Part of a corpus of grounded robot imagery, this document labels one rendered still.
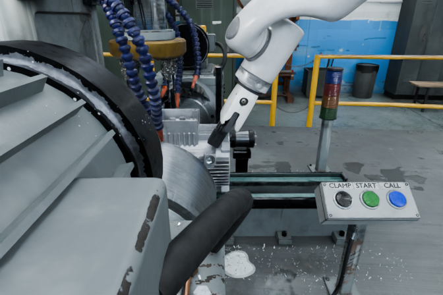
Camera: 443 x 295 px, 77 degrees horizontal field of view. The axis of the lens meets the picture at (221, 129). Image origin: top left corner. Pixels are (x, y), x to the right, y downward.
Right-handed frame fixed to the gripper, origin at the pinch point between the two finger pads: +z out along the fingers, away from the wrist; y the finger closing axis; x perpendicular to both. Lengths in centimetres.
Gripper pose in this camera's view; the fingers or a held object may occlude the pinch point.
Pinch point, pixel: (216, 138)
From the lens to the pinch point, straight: 70.0
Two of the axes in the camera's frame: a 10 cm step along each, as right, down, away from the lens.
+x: -8.7, -4.7, -1.9
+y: 0.0, -3.7, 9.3
